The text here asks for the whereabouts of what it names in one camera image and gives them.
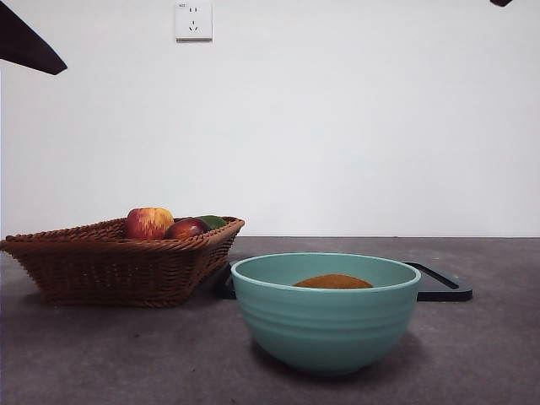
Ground teal ribbed bowl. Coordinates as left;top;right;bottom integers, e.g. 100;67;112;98
229;251;422;376

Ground dark red apple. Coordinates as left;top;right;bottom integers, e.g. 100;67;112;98
164;217;212;240

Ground red and yellow apple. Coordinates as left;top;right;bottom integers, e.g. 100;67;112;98
124;206;176;240

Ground green fruit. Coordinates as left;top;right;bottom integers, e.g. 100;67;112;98
196;215;228;231

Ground black rectangular tray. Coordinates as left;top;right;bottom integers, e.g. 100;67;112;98
213;260;474;302

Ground brown wicker basket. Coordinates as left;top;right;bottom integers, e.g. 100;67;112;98
0;216;246;308

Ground brown kiwi fruit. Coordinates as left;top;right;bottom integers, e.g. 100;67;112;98
292;273;375;290

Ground white wall power socket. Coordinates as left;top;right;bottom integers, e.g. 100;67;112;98
175;2;213;42

